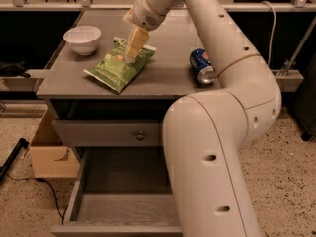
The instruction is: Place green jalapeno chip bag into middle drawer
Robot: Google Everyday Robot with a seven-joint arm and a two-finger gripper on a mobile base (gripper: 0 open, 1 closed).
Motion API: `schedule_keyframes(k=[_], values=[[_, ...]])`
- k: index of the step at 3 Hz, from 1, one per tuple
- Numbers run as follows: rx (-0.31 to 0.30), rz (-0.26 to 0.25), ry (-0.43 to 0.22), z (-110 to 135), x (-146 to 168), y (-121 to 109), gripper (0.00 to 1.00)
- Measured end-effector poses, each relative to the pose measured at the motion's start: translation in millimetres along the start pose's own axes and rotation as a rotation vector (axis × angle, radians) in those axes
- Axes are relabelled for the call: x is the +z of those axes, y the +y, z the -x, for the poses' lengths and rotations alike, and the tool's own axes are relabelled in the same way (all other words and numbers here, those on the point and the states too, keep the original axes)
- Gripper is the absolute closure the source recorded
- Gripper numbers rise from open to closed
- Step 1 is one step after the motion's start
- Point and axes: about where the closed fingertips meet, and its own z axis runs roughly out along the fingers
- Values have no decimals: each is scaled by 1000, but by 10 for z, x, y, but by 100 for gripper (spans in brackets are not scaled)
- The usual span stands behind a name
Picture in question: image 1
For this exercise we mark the grey metal rail frame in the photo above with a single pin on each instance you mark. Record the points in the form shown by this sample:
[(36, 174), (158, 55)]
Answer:
[(275, 29)]

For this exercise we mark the white ceramic bowl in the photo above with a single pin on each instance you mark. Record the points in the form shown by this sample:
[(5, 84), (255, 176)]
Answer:
[(83, 40)]

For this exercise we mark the cardboard box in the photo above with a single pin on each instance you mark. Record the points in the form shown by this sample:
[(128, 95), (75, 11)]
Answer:
[(50, 157)]

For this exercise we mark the black object on rail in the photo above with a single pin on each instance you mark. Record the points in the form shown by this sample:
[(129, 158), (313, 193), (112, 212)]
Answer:
[(13, 69)]

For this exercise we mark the grey wooden drawer cabinet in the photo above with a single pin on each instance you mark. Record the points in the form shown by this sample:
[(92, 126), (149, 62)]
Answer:
[(111, 116)]

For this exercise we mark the blue pepsi soda can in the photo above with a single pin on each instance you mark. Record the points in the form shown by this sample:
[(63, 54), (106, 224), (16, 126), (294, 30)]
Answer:
[(202, 67)]

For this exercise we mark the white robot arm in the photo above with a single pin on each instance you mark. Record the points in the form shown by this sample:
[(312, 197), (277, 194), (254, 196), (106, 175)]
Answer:
[(203, 131)]

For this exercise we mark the open grey middle drawer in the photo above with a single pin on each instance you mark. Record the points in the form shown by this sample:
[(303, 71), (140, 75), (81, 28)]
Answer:
[(121, 192)]

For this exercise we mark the black bar on floor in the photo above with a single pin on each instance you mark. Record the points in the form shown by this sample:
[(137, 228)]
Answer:
[(21, 144)]

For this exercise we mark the green jalapeno chip bag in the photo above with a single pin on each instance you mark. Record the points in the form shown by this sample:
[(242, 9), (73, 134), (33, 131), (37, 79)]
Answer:
[(114, 72)]

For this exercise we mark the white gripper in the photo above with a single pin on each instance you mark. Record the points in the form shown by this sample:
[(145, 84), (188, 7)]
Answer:
[(143, 14)]

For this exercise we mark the closed grey top drawer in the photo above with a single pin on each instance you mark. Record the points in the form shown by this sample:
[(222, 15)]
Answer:
[(109, 133)]

